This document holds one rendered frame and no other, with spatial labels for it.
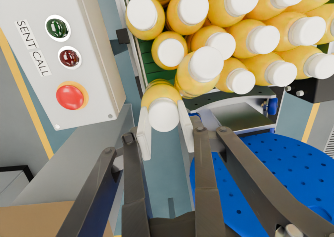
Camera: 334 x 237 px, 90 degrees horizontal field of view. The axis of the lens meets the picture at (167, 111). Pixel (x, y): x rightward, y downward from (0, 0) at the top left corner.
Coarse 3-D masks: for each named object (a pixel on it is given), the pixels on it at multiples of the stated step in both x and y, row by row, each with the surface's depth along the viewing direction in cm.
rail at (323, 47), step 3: (330, 0) 33; (333, 0) 33; (330, 42) 35; (318, 45) 38; (321, 45) 37; (324, 45) 36; (327, 45) 36; (330, 45) 35; (318, 48) 38; (321, 48) 37; (324, 48) 36; (327, 48) 36; (330, 48) 36; (324, 51) 37; (327, 51) 36; (330, 51) 36
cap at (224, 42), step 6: (216, 36) 24; (222, 36) 24; (228, 36) 24; (210, 42) 25; (216, 42) 24; (222, 42) 24; (228, 42) 24; (234, 42) 24; (216, 48) 25; (222, 48) 25; (228, 48) 25; (234, 48) 25; (222, 54) 25; (228, 54) 25
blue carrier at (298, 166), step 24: (264, 144) 39; (288, 144) 38; (192, 168) 36; (216, 168) 35; (288, 168) 32; (312, 168) 31; (192, 192) 33; (240, 192) 29; (312, 192) 27; (240, 216) 26
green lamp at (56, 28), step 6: (54, 18) 19; (48, 24) 19; (54, 24) 19; (60, 24) 20; (48, 30) 20; (54, 30) 20; (60, 30) 20; (66, 30) 20; (54, 36) 20; (60, 36) 20
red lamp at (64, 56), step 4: (64, 52) 21; (68, 52) 21; (72, 52) 21; (60, 56) 21; (64, 56) 21; (68, 56) 21; (72, 56) 21; (76, 56) 21; (60, 60) 21; (64, 60) 21; (68, 60) 21; (72, 60) 21; (76, 60) 21; (64, 64) 21; (68, 64) 21; (72, 64) 21; (76, 64) 22
